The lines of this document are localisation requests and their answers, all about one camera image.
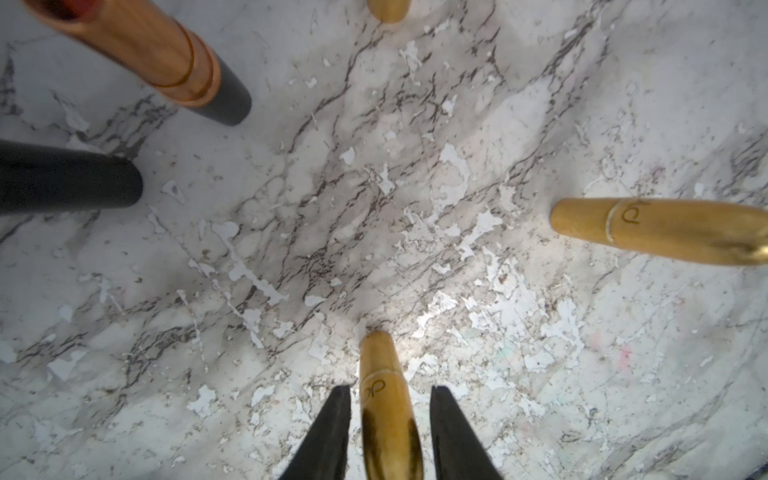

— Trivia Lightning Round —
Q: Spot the gold lipstick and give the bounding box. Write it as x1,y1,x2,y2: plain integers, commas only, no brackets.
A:
360,331,424,479
550,198,767,266
366,0,411,24

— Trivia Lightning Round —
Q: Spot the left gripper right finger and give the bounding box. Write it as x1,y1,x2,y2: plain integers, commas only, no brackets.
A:
430,386,502,480

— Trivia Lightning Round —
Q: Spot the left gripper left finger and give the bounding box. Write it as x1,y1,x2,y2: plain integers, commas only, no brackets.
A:
280,385,351,480

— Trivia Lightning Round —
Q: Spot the black lipstick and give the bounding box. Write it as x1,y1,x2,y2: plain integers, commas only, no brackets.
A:
25,1,252,126

